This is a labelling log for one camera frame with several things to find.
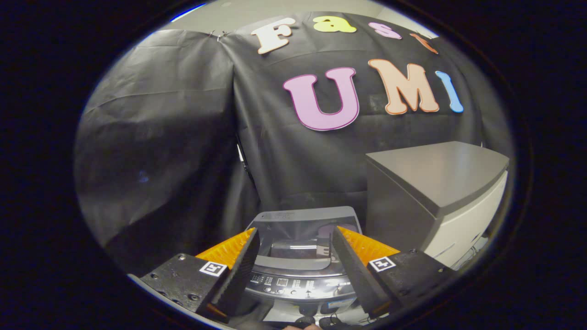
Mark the thin metal stand pole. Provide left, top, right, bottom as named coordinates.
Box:
left=235, top=135, right=258, bottom=188

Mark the black backdrop cloth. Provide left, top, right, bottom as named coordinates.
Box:
left=73, top=11, right=513, bottom=271

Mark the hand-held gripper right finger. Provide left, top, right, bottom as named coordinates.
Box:
left=332, top=226, right=457, bottom=320

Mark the grey washing machine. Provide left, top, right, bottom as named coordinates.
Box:
left=243, top=206, right=367, bottom=328

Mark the black floor cable bundle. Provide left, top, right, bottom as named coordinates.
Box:
left=293, top=313, right=351, bottom=330

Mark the white cabinet with grey top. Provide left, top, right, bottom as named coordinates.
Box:
left=365, top=141, right=510, bottom=269

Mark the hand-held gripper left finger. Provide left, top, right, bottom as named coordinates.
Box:
left=131, top=228, right=261, bottom=324

